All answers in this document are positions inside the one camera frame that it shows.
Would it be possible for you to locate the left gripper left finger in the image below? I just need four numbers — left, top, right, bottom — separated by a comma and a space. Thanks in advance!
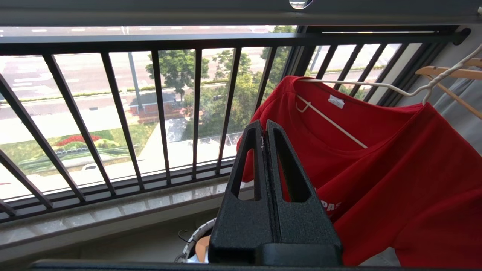
208, 120, 275, 264

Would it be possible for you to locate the black metal window railing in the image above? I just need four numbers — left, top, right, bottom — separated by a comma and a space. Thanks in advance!
0, 27, 472, 224

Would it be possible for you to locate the grey clothes rail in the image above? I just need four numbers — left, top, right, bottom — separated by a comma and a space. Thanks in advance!
0, 0, 482, 27

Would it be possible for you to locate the laundry basket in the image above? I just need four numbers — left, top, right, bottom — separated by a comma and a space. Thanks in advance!
174, 218, 217, 264

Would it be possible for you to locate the wooden hanger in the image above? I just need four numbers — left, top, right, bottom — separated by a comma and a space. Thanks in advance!
415, 58, 482, 120

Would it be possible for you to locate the marble window sill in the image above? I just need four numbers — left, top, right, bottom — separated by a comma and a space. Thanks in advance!
0, 176, 253, 249

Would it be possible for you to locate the grey garment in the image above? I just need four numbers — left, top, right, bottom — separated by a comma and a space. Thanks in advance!
433, 77, 482, 154

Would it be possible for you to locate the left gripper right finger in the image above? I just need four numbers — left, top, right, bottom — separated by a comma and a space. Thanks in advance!
266, 119, 343, 266

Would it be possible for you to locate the red t-shirt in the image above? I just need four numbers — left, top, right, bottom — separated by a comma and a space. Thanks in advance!
237, 75, 482, 268

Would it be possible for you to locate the white wire hanger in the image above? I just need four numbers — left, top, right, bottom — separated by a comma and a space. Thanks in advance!
296, 43, 482, 149

